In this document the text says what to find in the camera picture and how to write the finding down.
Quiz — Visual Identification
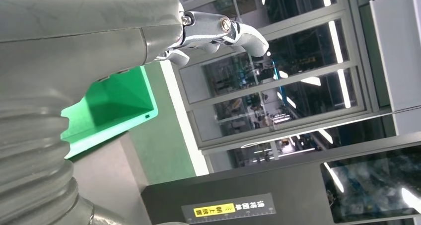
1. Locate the yellow and grey machine label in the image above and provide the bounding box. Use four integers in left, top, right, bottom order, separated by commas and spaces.
181, 193, 277, 225

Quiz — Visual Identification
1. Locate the green plastic crate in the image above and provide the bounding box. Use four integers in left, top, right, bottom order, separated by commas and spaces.
61, 65, 159, 160

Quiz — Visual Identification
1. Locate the dark machine screen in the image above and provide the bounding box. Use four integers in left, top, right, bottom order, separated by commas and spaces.
320, 146, 421, 224

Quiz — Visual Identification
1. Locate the black inbound scanning machine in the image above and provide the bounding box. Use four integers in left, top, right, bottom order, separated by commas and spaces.
140, 131, 421, 225

